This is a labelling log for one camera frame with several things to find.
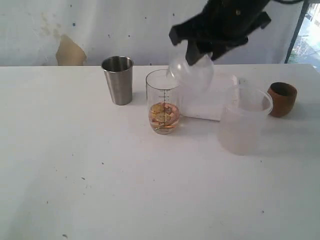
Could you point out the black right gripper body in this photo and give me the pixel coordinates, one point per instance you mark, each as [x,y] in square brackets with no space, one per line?
[225,24]

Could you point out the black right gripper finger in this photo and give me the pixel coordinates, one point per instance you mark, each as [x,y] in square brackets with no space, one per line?
[191,29]
[195,51]

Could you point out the clear shaker lid dome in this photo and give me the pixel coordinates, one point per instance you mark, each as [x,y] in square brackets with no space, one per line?
[191,79]

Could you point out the clear graduated shaker cup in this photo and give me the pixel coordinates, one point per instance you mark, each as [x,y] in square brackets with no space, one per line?
[159,89]

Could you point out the fruit pieces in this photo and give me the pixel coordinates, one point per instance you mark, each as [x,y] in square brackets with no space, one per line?
[163,117]

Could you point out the stainless steel cup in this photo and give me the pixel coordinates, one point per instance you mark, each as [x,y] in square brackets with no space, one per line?
[118,71]

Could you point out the brown wooden cup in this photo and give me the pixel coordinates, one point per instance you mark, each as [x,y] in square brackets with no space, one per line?
[283,97]

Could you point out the white rectangular tray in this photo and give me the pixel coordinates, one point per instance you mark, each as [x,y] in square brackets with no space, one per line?
[207,104]

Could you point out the translucent plastic container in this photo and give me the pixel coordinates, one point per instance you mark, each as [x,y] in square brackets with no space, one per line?
[244,113]

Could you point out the window frame dark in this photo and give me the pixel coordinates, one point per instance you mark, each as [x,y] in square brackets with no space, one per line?
[297,29]

